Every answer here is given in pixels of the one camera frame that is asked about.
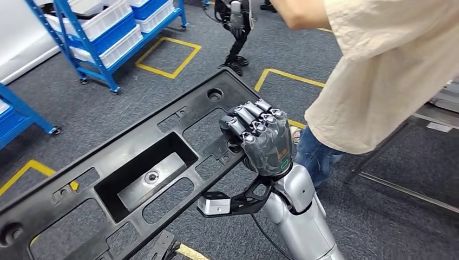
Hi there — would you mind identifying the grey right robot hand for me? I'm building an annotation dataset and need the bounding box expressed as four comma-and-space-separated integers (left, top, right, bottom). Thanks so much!
219, 99, 293, 177

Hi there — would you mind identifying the long black plastic car part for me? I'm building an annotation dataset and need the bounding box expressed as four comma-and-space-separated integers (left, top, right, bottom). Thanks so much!
0, 67, 261, 260

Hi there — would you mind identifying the blue wheeled shelf rack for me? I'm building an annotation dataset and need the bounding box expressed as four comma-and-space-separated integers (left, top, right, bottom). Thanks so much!
23, 0, 189, 96

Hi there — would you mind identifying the blue metal shelf rack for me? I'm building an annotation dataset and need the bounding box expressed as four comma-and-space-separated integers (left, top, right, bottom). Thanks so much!
0, 82, 62, 152

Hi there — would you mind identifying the person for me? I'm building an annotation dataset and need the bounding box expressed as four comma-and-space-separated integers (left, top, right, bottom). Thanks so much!
268, 0, 459, 192

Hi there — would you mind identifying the black robot foot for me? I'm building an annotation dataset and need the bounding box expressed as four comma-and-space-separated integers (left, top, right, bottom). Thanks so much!
152, 230, 181, 260

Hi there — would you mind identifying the white plastic bin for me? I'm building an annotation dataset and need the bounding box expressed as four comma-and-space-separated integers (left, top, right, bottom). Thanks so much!
70, 24, 144, 69
43, 0, 134, 43
135, 0, 176, 34

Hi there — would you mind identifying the blue plastic bin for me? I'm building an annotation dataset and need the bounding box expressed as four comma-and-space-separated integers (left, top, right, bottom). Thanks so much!
63, 11, 137, 55
129, 0, 170, 21

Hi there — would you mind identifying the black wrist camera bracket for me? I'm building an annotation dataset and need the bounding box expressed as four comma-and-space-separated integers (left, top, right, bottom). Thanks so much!
196, 174, 276, 219

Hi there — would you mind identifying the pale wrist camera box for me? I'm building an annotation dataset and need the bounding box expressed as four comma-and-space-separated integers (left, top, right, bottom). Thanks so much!
197, 196, 232, 217

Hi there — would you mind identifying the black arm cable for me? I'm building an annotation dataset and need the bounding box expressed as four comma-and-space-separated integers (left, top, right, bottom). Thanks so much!
250, 213, 293, 260

